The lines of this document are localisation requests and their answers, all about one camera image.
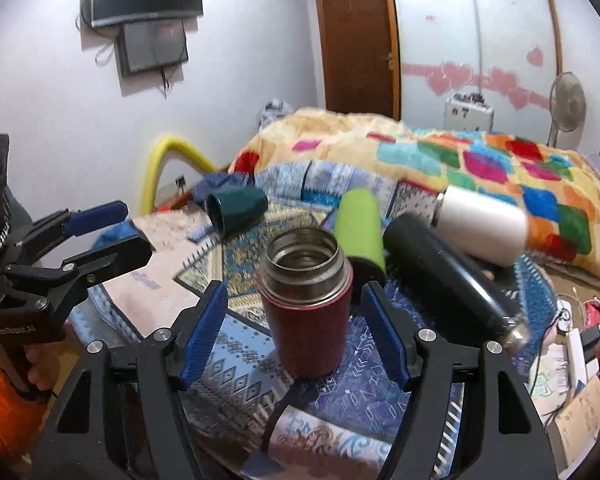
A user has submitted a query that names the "sliding wardrobe with hearts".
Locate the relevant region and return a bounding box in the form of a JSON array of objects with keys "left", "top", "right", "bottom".
[{"left": 394, "top": 0, "right": 558, "bottom": 143}]

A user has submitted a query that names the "blue patterned cloth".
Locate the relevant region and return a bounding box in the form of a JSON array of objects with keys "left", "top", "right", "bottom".
[{"left": 69, "top": 159, "right": 562, "bottom": 480}]

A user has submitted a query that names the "standing electric fan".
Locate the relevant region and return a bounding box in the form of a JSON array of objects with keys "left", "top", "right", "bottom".
[{"left": 547, "top": 72, "right": 586, "bottom": 148}]

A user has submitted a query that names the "colourful patchwork blanket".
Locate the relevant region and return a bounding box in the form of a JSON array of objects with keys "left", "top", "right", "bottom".
[{"left": 230, "top": 107, "right": 600, "bottom": 278}]

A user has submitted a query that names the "brown wooden door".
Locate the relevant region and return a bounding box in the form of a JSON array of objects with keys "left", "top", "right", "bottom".
[{"left": 316, "top": 0, "right": 401, "bottom": 119}]

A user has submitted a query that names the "lime green cup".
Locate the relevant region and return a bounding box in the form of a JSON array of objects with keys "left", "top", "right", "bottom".
[{"left": 332, "top": 188, "right": 386, "bottom": 292}]

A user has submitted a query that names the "white bedside appliance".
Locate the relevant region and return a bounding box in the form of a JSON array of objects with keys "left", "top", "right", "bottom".
[{"left": 443, "top": 93, "right": 494, "bottom": 132}]

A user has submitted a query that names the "red steel thermos cup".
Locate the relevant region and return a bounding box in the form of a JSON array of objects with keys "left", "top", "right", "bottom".
[{"left": 257, "top": 226, "right": 353, "bottom": 379}]

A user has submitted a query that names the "black thermos bottle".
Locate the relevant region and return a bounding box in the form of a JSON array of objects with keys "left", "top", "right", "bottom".
[{"left": 382, "top": 214, "right": 532, "bottom": 353}]

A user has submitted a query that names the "yellow foam tube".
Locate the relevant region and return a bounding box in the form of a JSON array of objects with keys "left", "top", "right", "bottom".
[{"left": 140, "top": 134, "right": 219, "bottom": 214}]

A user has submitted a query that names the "white thermos bottle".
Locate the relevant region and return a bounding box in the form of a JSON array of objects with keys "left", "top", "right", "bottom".
[{"left": 432, "top": 185, "right": 529, "bottom": 268}]

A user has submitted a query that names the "grey clothes pile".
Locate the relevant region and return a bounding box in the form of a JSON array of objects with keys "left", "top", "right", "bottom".
[{"left": 259, "top": 99, "right": 294, "bottom": 130}]

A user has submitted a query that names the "dark green cup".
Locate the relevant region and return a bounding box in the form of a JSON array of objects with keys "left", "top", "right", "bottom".
[{"left": 204, "top": 185, "right": 268, "bottom": 238}]

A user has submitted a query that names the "small wall monitor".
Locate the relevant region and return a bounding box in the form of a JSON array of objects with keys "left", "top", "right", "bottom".
[{"left": 117, "top": 20, "right": 188, "bottom": 77}]

